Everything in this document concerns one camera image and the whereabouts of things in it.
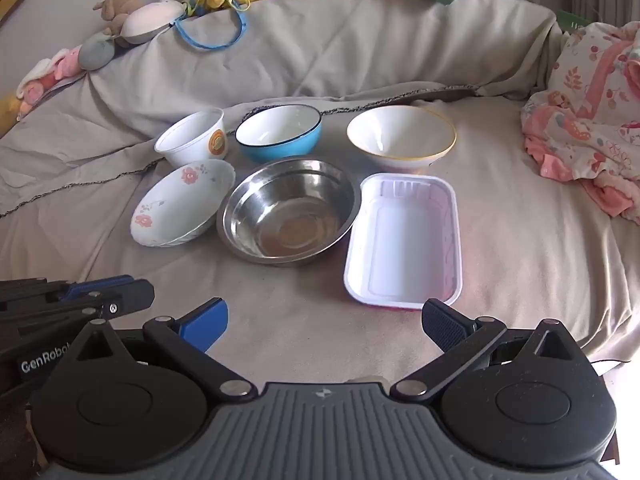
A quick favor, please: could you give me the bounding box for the blue strap loop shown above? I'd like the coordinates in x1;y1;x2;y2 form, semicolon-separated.
174;7;249;52

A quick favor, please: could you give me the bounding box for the grey plush toy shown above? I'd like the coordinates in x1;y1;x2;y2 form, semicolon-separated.
80;35;117;71

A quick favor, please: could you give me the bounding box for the white oval plush toy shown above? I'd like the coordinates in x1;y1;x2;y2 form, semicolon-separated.
121;0;188;45

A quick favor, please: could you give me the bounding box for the grey bed sheet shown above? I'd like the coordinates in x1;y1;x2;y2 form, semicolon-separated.
0;0;640;386

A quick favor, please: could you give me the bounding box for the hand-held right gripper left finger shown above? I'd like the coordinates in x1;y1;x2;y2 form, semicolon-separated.
77;298;257;403

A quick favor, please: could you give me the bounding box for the white bowl orange logo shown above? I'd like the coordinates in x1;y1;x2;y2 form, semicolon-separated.
154;108;230;168

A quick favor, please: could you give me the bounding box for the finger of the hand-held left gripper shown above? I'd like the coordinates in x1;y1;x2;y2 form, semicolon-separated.
0;280;156;341
0;275;135;303

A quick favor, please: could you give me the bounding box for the white floral bowl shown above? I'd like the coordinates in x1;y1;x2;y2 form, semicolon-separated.
130;159;236;248

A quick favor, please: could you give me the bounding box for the white bowl yellow rim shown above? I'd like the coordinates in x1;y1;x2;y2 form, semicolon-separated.
346;105;458;174

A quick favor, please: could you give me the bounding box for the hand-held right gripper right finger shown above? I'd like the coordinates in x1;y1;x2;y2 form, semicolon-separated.
391;298;583;403

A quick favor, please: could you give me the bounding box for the pink floral blanket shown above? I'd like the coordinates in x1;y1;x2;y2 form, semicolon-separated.
520;22;640;221

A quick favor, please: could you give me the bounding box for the green box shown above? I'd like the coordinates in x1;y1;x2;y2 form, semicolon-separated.
557;10;593;33

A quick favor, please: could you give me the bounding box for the blue enamel bowl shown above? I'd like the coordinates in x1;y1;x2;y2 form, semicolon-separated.
235;104;323;163

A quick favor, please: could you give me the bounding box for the stainless steel bowl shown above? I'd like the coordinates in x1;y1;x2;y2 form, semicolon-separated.
216;158;362;265

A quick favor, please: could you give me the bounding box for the red white plastic tray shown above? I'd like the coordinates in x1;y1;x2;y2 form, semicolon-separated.
343;173;463;311

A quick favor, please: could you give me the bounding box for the brown plush bear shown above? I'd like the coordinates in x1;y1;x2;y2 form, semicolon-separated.
92;0;146;36

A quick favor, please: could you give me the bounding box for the pink white plush toy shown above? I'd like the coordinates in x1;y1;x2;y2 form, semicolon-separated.
15;45;83;106

